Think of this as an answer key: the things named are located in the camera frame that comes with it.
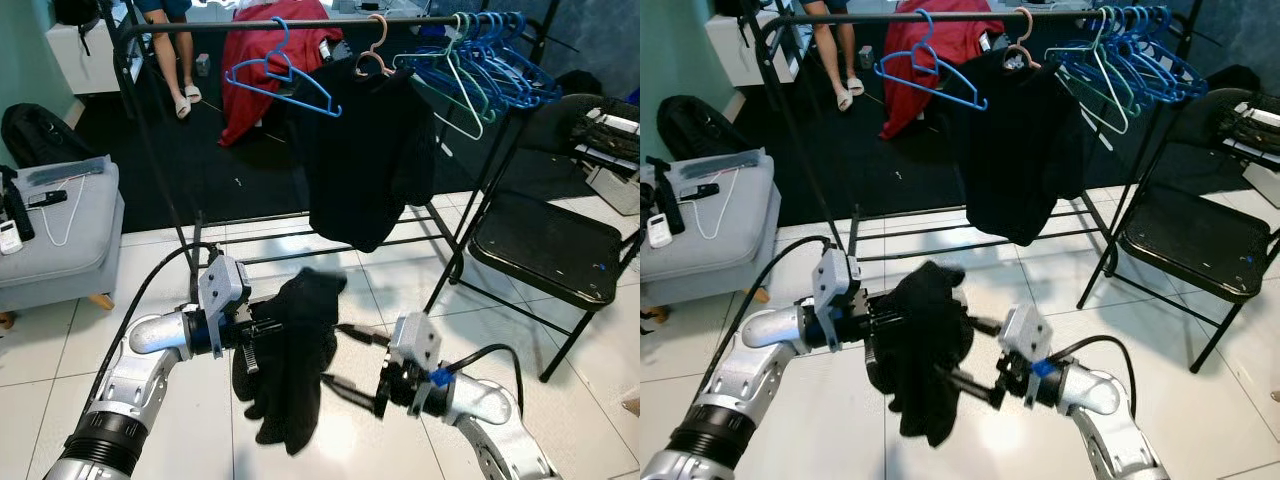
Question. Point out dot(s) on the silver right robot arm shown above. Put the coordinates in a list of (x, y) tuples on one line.
[(490, 410), (1100, 400)]

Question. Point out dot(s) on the pink plastic hanger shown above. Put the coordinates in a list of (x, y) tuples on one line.
[(1028, 25), (381, 30)]

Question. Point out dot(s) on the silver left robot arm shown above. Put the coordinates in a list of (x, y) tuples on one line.
[(740, 380), (130, 380)]

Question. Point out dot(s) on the beige slide sandal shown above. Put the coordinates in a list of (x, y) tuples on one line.
[(844, 100), (857, 87), (193, 93), (180, 105)]

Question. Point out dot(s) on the black printed shirt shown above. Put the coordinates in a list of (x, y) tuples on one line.
[(295, 380), (920, 370)]

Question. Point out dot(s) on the plain black collared shirt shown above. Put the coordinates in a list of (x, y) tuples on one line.
[(1010, 150), (360, 160)]

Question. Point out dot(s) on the white remote control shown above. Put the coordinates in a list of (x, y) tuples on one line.
[(660, 230), (10, 238)]

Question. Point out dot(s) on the black equipment stack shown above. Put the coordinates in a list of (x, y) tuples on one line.
[(610, 135), (1250, 130)]

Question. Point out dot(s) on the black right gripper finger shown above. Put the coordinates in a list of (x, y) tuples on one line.
[(355, 392), (970, 383), (365, 334), (985, 326)]

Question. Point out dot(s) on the tall black bottle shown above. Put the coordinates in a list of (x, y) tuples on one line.
[(665, 195), (18, 205)]

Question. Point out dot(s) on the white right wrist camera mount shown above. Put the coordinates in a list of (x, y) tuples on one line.
[(415, 340), (1025, 330)]

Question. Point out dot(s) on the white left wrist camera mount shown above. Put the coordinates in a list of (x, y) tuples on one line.
[(222, 290), (835, 285)]

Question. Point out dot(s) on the black metal clothes rack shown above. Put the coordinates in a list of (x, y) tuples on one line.
[(1060, 13), (410, 18)]

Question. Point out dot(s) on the red cloth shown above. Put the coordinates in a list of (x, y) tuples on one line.
[(245, 115), (905, 110)]

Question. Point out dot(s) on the black phone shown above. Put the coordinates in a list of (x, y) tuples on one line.
[(700, 191), (48, 199)]

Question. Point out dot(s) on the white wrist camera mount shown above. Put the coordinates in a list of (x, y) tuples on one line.
[(222, 290), (415, 340), (835, 285), (1025, 330)]

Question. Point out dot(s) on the white low cabinet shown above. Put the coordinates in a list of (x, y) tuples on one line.
[(740, 50), (80, 60)]

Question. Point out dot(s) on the person in teal shorts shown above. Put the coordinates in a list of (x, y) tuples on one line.
[(165, 50), (825, 45)]

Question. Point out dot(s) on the small grey box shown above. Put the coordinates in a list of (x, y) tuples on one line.
[(203, 66), (865, 57)]

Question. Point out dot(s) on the black backpack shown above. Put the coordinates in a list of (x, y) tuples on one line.
[(695, 128), (35, 135)]

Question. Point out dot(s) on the blue plastic hanger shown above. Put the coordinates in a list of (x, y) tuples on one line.
[(290, 96), (500, 80), (1150, 72), (540, 92), (1188, 85), (940, 90), (1170, 78), (520, 85)]

